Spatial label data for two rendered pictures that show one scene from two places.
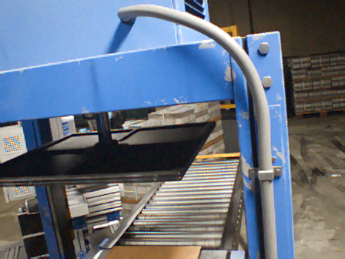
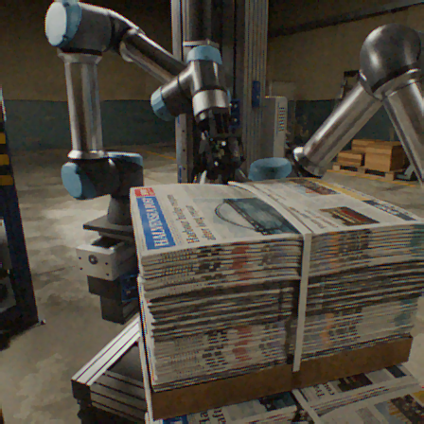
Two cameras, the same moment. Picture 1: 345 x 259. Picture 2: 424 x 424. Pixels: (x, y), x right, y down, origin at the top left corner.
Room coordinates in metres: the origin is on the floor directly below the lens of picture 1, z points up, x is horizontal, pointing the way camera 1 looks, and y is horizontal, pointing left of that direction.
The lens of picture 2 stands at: (3.36, -0.13, 1.20)
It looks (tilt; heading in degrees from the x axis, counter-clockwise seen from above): 17 degrees down; 130
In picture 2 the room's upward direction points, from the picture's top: straight up
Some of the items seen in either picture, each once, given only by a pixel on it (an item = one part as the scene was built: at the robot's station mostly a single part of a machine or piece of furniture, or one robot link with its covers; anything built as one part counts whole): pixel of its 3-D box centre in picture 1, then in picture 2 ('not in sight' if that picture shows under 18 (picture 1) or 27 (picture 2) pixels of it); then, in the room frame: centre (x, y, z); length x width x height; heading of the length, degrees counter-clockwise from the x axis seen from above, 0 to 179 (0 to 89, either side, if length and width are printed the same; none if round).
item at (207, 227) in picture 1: (175, 230); not in sight; (1.55, 0.04, 0.77); 0.47 x 0.05 x 0.05; 75
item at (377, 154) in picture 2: not in sight; (375, 157); (1.50, 6.67, 0.28); 1.20 x 0.83 x 0.57; 165
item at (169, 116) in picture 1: (172, 122); not in sight; (3.58, -0.02, 0.95); 0.38 x 0.29 x 0.23; 57
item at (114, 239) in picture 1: (152, 200); not in sight; (2.06, 0.16, 0.74); 1.34 x 0.05 x 0.12; 165
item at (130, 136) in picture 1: (107, 151); not in sight; (1.01, 0.19, 1.30); 0.55 x 0.55 x 0.03; 75
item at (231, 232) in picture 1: (238, 197); not in sight; (1.93, -0.32, 0.74); 1.34 x 0.05 x 0.12; 165
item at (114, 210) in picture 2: not in sight; (128, 204); (2.37, 0.58, 0.87); 0.15 x 0.15 x 0.10
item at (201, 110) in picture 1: (186, 116); not in sight; (3.83, -0.18, 0.95); 0.38 x 0.29 x 0.23; 56
